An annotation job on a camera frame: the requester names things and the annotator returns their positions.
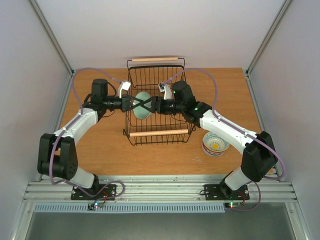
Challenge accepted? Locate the celadon green bowl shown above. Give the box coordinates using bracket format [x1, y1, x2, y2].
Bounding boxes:
[133, 92, 152, 120]

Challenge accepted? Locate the black wire dish rack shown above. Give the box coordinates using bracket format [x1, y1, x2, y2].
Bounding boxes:
[123, 57, 196, 146]

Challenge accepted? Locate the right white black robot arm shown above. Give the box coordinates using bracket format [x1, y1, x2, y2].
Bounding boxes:
[132, 81, 278, 199]

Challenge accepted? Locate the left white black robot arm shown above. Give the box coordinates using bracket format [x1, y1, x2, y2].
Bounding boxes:
[37, 79, 152, 199]

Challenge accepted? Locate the white blue patterned bowl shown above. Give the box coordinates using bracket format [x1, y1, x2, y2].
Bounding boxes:
[201, 131, 230, 158]

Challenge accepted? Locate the left small circuit board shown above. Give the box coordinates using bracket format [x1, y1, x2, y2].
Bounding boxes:
[87, 202, 104, 211]

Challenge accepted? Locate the small circuit board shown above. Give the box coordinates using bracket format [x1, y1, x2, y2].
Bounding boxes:
[224, 201, 244, 209]
[87, 202, 104, 211]

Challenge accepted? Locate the right small circuit board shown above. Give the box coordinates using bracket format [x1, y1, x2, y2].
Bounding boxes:
[224, 201, 244, 209]

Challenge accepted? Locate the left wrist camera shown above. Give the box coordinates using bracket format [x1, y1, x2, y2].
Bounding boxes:
[117, 81, 131, 99]

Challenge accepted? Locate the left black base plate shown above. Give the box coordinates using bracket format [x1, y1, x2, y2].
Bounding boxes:
[70, 184, 117, 201]

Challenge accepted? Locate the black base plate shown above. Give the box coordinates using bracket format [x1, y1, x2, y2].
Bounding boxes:
[201, 184, 250, 201]
[70, 184, 117, 201]

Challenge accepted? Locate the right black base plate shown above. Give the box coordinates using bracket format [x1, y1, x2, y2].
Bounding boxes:
[201, 184, 250, 201]

